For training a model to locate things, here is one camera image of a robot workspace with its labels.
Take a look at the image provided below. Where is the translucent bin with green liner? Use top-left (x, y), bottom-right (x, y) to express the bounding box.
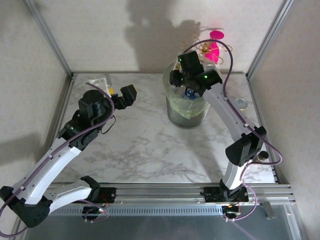
top-left (162, 61), bottom-right (223, 130)

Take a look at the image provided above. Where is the aluminium mounting rail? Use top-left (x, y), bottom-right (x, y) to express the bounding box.
top-left (47, 182), bottom-right (293, 207)

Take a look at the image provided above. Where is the pink plastic goblet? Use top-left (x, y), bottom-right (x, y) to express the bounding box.
top-left (205, 30), bottom-right (226, 65)

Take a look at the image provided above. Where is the gold wire stand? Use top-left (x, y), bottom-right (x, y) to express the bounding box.
top-left (179, 21), bottom-right (233, 65)

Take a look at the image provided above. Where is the slotted grey cable duct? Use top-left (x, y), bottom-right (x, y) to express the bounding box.
top-left (49, 206), bottom-right (224, 216)

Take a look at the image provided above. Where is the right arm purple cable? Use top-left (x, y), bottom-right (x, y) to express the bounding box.
top-left (180, 39), bottom-right (283, 222)

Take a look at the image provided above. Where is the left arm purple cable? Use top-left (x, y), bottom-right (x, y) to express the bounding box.
top-left (0, 82), bottom-right (116, 237)

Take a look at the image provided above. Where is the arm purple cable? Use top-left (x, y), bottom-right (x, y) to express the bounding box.
top-left (180, 39), bottom-right (283, 222)
top-left (0, 82), bottom-right (116, 237)

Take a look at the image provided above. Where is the grey metal bracket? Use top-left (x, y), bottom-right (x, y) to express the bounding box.
top-left (260, 201), bottom-right (276, 220)

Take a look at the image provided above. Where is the aluminium frame post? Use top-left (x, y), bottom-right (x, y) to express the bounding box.
top-left (23, 0), bottom-right (76, 78)
top-left (246, 0), bottom-right (295, 78)

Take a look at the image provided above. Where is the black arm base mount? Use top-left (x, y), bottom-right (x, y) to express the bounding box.
top-left (201, 186), bottom-right (250, 203)
top-left (70, 187), bottom-right (117, 204)

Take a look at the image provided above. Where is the grey metal shelf plate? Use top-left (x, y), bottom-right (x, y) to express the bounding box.
top-left (9, 206), bottom-right (303, 240)

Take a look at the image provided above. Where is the small yellow tin can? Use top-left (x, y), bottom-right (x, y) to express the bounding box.
top-left (234, 98), bottom-right (249, 110)

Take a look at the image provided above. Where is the small black control board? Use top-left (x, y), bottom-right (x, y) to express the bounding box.
top-left (221, 204), bottom-right (242, 218)
top-left (81, 206), bottom-right (107, 218)

